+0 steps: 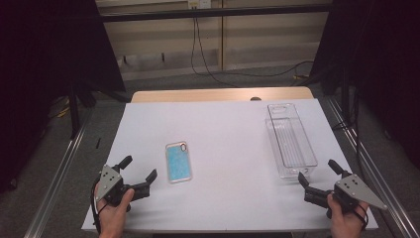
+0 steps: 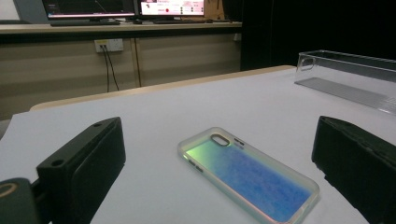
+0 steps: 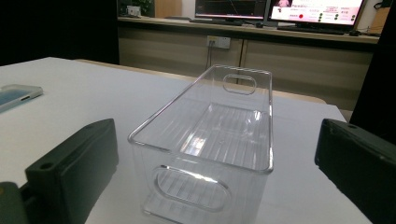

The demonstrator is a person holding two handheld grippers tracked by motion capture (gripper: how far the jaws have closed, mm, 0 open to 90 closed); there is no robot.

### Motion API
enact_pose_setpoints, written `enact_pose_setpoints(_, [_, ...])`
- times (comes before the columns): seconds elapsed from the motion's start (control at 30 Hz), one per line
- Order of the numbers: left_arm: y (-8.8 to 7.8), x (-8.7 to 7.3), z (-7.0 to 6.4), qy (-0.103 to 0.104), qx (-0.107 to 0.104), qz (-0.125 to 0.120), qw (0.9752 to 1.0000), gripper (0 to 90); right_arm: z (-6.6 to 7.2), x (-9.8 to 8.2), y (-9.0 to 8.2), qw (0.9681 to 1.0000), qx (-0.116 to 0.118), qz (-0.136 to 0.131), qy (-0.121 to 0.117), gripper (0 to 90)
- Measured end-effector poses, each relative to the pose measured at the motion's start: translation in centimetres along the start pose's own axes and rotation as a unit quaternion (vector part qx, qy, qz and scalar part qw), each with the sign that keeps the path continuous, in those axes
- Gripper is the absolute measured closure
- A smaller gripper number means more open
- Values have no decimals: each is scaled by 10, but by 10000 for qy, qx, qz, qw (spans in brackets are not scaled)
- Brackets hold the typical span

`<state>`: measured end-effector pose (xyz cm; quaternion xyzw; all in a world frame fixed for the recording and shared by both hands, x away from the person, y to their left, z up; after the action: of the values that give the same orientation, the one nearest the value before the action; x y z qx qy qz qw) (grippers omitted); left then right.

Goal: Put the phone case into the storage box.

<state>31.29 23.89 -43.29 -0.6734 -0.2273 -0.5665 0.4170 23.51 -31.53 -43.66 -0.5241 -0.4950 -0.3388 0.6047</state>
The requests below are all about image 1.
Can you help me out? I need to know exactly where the person's left hand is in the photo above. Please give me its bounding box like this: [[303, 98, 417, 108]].
[[94, 187, 136, 238]]

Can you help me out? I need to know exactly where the clear plastic storage box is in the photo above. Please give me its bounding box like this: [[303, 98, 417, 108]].
[[264, 102, 319, 180]]

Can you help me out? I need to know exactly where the black curtain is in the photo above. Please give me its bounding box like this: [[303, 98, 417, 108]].
[[0, 0, 127, 194], [309, 0, 420, 162]]

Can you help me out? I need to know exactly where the white wall socket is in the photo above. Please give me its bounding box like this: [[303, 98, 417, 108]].
[[187, 0, 212, 10]]

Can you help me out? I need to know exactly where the black power cable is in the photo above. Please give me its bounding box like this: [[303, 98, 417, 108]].
[[190, 16, 240, 88], [195, 16, 315, 79]]

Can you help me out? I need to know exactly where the person's right hand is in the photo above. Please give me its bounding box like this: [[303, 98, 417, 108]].
[[326, 193, 369, 238]]

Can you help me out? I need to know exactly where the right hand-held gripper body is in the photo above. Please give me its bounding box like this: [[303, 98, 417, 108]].
[[318, 172, 389, 213]]

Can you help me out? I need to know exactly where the white table cover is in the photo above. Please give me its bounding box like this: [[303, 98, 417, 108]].
[[81, 98, 379, 232]]

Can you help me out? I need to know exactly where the wooden panel post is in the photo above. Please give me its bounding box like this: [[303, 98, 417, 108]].
[[219, 0, 226, 71]]

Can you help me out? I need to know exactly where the black horizontal bar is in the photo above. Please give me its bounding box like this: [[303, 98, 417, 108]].
[[98, 3, 333, 24]]

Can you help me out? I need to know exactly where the aluminium floor rail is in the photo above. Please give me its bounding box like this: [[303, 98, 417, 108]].
[[326, 96, 420, 238], [23, 107, 96, 238]]

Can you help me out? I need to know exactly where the clear-rimmed phone case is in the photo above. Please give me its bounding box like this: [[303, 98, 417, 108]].
[[164, 141, 193, 184]]

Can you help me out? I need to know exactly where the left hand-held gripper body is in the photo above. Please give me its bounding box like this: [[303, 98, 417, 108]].
[[95, 164, 142, 208]]

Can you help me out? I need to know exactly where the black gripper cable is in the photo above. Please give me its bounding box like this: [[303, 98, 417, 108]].
[[353, 202, 369, 231], [89, 178, 108, 236]]

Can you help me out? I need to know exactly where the black stand leg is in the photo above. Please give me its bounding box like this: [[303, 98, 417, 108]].
[[67, 80, 81, 140]]

